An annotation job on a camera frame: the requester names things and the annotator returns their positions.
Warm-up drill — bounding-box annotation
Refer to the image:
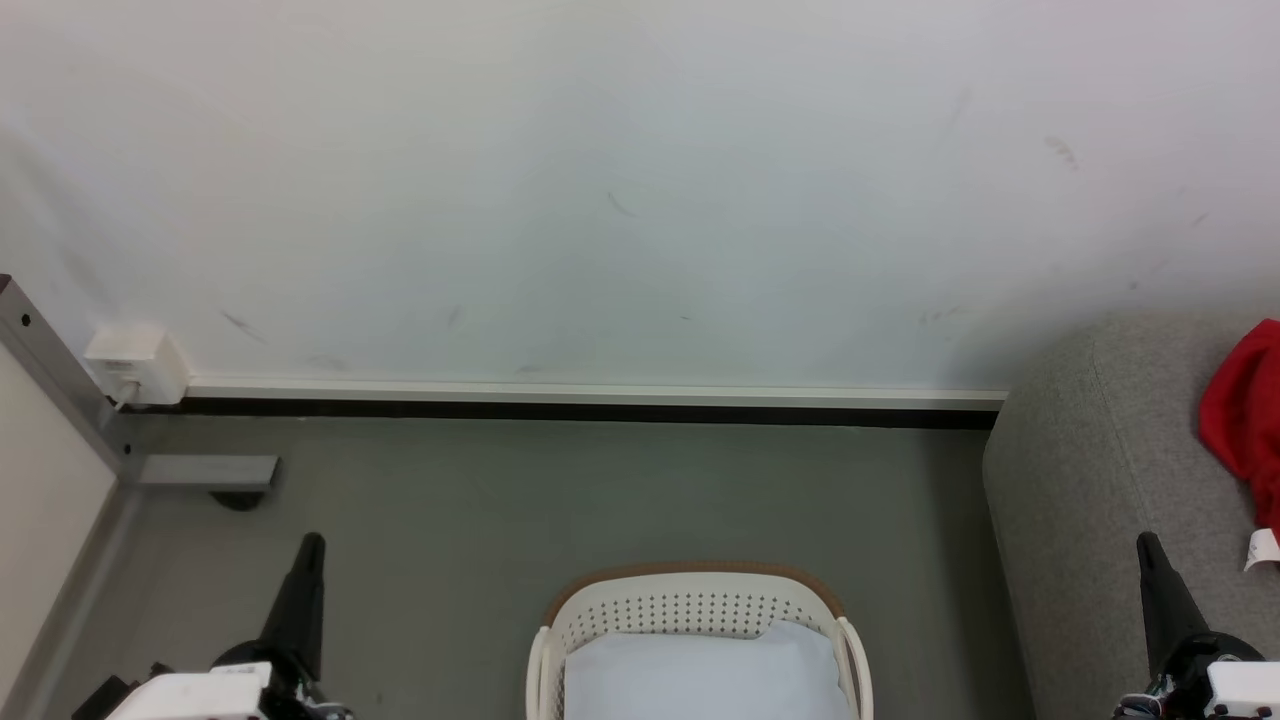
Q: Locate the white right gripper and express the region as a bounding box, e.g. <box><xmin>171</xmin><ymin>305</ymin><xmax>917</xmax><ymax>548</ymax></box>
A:
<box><xmin>1113</xmin><ymin>532</ymin><xmax>1280</xmax><ymax>720</ymax></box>

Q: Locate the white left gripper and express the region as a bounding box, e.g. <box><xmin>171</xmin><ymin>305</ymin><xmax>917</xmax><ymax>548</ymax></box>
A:
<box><xmin>103</xmin><ymin>533</ymin><xmax>353</xmax><ymax>720</ymax></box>

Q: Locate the red clothing with white stripe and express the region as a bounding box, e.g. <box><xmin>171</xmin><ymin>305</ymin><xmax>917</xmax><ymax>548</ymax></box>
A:
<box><xmin>1198</xmin><ymin>319</ymin><xmax>1280</xmax><ymax>573</ymax></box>

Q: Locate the white perforated laundry basket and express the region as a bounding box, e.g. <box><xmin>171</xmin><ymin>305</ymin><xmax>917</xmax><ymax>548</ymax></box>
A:
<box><xmin>526</xmin><ymin>562</ymin><xmax>875</xmax><ymax>720</ymax></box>

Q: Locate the white cloth basket liner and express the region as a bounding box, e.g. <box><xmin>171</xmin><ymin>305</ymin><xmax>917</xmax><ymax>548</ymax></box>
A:
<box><xmin>562</xmin><ymin>620</ymin><xmax>853</xmax><ymax>720</ymax></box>

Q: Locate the grey fabric sofa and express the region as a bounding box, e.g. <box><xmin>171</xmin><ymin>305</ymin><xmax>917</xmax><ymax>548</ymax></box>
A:
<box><xmin>982</xmin><ymin>312</ymin><xmax>1280</xmax><ymax>720</ymax></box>

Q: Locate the white furniture panel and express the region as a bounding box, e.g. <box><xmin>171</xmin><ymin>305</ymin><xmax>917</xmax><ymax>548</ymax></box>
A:
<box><xmin>0</xmin><ymin>345</ymin><xmax>119</xmax><ymax>696</ymax></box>

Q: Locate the white and black baseboard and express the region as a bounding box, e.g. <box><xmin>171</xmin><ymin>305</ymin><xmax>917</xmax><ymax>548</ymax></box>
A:
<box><xmin>150</xmin><ymin>377</ymin><xmax>1008</xmax><ymax>431</ymax></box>

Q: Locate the white wall outlet box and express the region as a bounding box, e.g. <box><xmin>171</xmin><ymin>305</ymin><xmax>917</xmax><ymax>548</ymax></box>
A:
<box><xmin>82</xmin><ymin>322</ymin><xmax>192</xmax><ymax>407</ymax></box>

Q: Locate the grey metal frame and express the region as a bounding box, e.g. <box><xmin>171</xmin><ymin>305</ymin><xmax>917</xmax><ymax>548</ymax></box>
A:
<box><xmin>0</xmin><ymin>274</ymin><xmax>282</xmax><ymax>513</ymax></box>

